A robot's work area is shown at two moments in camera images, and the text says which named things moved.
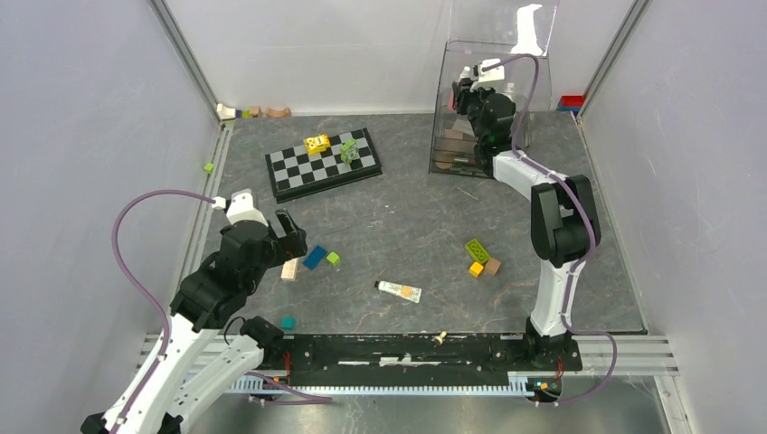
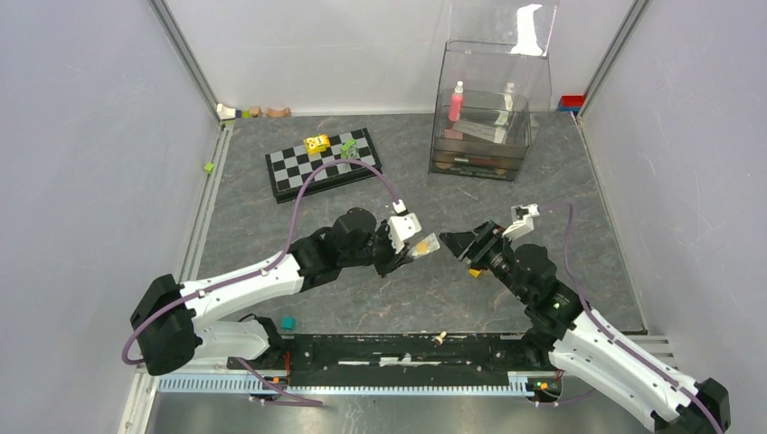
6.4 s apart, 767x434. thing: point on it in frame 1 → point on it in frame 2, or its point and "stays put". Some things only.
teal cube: (288, 323) stays put
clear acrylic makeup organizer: (519, 33) stays put
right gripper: (463, 92) → (487, 236)
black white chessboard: (295, 174) stays put
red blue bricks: (571, 103) stays put
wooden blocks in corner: (226, 113) stays put
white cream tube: (410, 293) → (424, 248)
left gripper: (291, 245) → (392, 260)
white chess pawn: (439, 340) stays put
